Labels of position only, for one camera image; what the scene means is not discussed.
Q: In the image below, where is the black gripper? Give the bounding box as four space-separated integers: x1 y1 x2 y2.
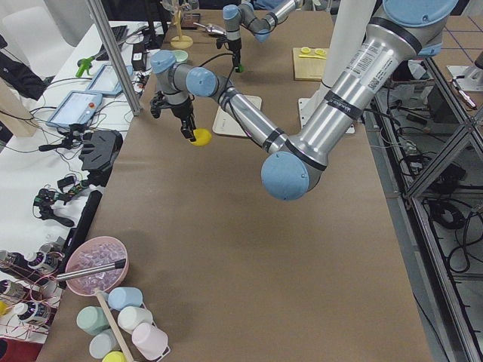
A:
228 38 242 69
171 97 196 142

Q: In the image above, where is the yellow lemon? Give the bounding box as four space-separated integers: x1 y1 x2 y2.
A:
191 128 212 146

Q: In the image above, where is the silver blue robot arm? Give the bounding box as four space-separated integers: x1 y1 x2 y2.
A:
217 1 303 72
151 1 456 201

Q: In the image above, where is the cream rabbit tray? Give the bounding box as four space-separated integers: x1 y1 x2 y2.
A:
212 106 249 138

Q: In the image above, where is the metal scoop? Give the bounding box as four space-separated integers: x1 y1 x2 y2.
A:
194 23 226 37

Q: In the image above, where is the green bowl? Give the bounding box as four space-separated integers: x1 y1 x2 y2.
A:
172 50 189 64

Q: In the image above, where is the wooden mug tree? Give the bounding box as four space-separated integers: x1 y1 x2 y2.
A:
162 0 193 50

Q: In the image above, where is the yellow plastic knife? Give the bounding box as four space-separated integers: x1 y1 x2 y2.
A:
297 54 327 60

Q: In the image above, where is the wooden cutting board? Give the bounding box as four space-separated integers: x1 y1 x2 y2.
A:
292 47 329 81

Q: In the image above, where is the blue teach pendant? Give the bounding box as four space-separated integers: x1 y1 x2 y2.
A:
85 64 122 97
46 90 103 128

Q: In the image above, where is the pink bowl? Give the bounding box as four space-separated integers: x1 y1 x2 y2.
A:
65 236 129 296

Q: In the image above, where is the blue cup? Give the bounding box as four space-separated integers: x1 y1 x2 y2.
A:
108 287 143 311

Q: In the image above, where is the white cup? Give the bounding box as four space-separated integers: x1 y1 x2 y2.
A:
117 306 153 334

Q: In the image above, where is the green cup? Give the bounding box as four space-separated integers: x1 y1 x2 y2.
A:
76 306 110 336

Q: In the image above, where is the pink cup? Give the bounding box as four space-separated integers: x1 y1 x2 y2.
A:
131 322 170 360

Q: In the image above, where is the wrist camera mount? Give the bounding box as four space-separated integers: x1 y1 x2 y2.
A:
150 91 165 119

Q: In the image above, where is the aluminium frame post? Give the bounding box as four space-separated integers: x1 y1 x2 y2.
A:
85 0 141 116

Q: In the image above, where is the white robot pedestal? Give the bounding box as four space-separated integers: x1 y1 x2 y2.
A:
299 0 377 127

